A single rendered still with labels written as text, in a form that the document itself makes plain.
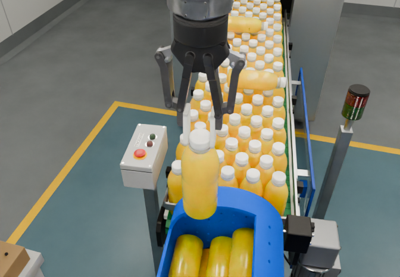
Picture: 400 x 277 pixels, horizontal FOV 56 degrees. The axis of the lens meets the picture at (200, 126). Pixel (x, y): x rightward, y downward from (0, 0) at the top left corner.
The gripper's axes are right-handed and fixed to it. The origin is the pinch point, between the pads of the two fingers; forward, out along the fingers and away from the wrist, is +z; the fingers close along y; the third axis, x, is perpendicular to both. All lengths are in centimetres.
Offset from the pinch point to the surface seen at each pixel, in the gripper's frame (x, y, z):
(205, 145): -1.2, 1.2, 2.9
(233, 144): 40, 5, 39
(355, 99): 52, 40, 26
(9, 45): 270, -243, 144
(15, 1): 300, -241, 109
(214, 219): 10.6, 2.3, 39.2
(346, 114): 52, 39, 33
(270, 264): -4.6, 15.6, 31.0
